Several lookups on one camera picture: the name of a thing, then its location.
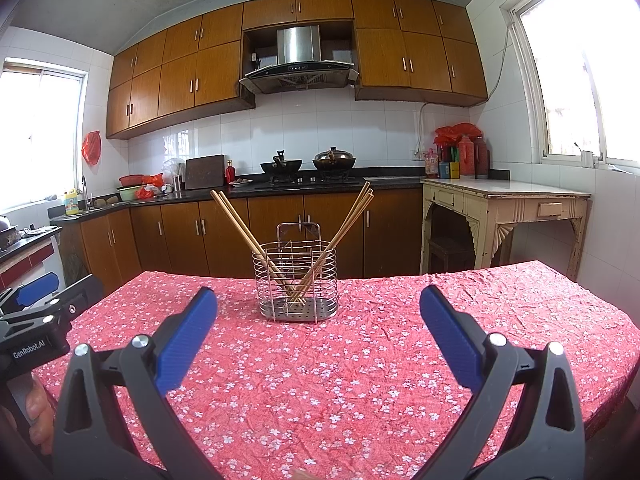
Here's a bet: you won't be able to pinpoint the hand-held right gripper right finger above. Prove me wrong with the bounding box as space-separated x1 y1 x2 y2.
419 285 586 480

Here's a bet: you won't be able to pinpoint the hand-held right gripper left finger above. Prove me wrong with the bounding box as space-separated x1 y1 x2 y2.
52 286 221 480

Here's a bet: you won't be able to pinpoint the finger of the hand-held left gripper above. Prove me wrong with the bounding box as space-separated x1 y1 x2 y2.
0 273 105 333
14 271 61 307

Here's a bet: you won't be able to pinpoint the steel wire chopstick holder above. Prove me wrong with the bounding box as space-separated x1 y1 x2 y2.
251 222 339 322

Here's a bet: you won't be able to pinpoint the wooden chopstick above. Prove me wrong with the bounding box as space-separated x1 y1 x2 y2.
300 195 376 307
299 192 376 306
217 189 293 296
213 189 291 295
209 190 288 293
296 186 374 305
295 181 372 303
297 190 376 306

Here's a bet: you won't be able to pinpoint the person's left hand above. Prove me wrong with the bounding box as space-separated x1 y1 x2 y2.
25 372 55 457

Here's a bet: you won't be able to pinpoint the white tiled side counter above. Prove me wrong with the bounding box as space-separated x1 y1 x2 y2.
0 225 63 301

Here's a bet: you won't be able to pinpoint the brown base cabinets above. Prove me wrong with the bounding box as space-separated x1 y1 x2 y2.
52 187 425 291

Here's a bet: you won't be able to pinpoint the crumpled red plastic bag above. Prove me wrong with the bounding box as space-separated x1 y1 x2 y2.
136 173 165 200

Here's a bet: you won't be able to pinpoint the cream wooden side table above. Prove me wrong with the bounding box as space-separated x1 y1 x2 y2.
419 177 592 281

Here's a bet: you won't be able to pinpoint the hanging red plastic bag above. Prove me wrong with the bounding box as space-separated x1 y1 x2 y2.
81 131 102 165

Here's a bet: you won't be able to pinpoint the red floral tablecloth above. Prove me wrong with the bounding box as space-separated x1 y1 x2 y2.
32 259 628 480

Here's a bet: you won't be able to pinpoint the window beside sink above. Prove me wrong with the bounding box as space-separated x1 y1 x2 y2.
0 57 90 213

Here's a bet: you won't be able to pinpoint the black kitchen countertop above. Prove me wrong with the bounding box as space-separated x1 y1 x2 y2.
50 167 511 226

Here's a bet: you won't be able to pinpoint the white plastic bag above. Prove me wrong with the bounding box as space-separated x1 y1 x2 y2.
162 157 187 183

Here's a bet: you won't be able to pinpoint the dark wooden cutting board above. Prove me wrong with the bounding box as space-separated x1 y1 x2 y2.
185 155 226 190

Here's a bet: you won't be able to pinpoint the dark red thermos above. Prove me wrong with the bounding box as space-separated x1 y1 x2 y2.
474 136 490 180

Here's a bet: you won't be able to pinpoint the bright red thermos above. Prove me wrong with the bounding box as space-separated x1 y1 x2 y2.
459 135 476 177

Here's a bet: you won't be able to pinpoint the black open wok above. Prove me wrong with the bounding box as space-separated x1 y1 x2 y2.
260 150 304 183

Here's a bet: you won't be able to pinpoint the black gas stove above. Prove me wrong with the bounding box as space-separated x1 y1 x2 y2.
255 175 365 190

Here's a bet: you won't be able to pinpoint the red bag over thermoses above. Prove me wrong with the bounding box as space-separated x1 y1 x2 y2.
434 122 483 146

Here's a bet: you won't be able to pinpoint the wok with metal lid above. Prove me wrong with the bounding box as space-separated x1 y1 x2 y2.
312 147 357 171

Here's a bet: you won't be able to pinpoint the barred window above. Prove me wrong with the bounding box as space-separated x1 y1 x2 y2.
500 0 640 163

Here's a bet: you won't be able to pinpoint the steel range hood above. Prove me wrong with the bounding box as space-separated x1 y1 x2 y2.
238 25 360 95

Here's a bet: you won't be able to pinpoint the brown cabinet above hood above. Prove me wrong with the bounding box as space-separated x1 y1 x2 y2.
242 0 355 30

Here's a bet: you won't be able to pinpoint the white wall cable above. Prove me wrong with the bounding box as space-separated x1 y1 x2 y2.
416 25 516 153

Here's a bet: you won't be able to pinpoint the wide brown wall cabinet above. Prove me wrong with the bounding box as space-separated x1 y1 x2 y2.
105 3 257 140

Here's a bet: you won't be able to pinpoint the brown corner wall cabinet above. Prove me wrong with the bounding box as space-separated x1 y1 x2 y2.
350 0 488 107

